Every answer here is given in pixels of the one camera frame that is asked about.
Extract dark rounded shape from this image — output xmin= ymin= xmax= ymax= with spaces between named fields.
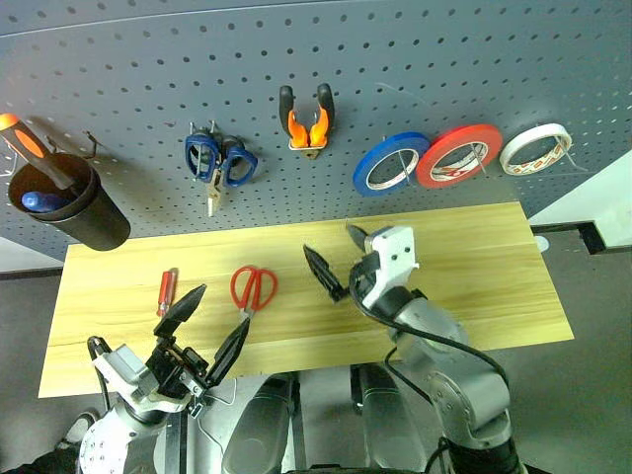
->
xmin=357 ymin=364 xmax=435 ymax=470
xmin=221 ymin=377 xmax=297 ymax=474

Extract black cup hook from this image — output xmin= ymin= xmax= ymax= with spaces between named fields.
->
xmin=81 ymin=130 xmax=108 ymax=159

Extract white tape roll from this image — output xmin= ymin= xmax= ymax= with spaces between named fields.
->
xmin=498 ymin=122 xmax=574 ymax=178

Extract grey pegboard wall panel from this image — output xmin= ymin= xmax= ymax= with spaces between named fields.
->
xmin=0 ymin=0 xmax=632 ymax=263

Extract blue handled scissors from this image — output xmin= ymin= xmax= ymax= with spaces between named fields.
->
xmin=185 ymin=120 xmax=260 ymax=218

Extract silver wire hook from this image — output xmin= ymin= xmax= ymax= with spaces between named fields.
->
xmin=468 ymin=142 xmax=488 ymax=175
xmin=379 ymin=135 xmax=414 ymax=187
xmin=555 ymin=137 xmax=590 ymax=173

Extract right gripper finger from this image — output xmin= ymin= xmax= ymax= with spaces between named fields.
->
xmin=302 ymin=243 xmax=350 ymax=303
xmin=347 ymin=223 xmax=370 ymax=252

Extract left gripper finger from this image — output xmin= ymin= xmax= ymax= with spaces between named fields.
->
xmin=153 ymin=283 xmax=207 ymax=340
xmin=203 ymin=316 xmax=252 ymax=387

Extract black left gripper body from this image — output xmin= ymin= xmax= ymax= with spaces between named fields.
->
xmin=145 ymin=333 xmax=211 ymax=401

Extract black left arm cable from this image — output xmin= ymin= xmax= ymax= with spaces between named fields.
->
xmin=86 ymin=335 xmax=113 ymax=411

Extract orange and black pliers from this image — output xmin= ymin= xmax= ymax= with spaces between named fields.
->
xmin=277 ymin=82 xmax=336 ymax=162

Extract red handled scissors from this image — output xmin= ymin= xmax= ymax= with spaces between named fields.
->
xmin=229 ymin=265 xmax=279 ymax=327

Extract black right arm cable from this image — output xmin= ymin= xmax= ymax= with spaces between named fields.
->
xmin=348 ymin=261 xmax=511 ymax=474

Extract thin white wire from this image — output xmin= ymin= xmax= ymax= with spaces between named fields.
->
xmin=197 ymin=379 xmax=238 ymax=435

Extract silver wire pliers holder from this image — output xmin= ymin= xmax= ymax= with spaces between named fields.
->
xmin=287 ymin=111 xmax=331 ymax=150

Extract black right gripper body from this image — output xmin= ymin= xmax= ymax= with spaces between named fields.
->
xmin=329 ymin=251 xmax=381 ymax=312

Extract red tape roll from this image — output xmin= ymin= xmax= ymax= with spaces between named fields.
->
xmin=415 ymin=123 xmax=504 ymax=190

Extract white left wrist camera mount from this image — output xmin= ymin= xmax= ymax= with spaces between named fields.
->
xmin=92 ymin=344 xmax=192 ymax=415

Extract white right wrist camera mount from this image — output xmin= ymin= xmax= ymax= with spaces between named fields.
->
xmin=362 ymin=225 xmax=421 ymax=310

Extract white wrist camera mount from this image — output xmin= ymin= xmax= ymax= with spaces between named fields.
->
xmin=362 ymin=225 xmax=421 ymax=310
xmin=92 ymin=344 xmax=192 ymax=415

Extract small red screwdriver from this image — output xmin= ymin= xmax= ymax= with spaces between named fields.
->
xmin=156 ymin=268 xmax=179 ymax=318

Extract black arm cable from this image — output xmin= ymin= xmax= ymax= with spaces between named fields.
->
xmin=348 ymin=261 xmax=511 ymax=474
xmin=86 ymin=335 xmax=113 ymax=411

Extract orange and black screwdriver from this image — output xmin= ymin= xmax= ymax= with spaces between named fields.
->
xmin=0 ymin=113 xmax=80 ymax=197

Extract black plastic cup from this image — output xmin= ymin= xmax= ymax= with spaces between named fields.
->
xmin=7 ymin=152 xmax=132 ymax=252

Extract blue tape roll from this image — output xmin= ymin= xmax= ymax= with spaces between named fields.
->
xmin=352 ymin=130 xmax=432 ymax=198

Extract blue screwdriver handle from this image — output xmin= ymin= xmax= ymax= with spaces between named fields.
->
xmin=20 ymin=191 xmax=70 ymax=213

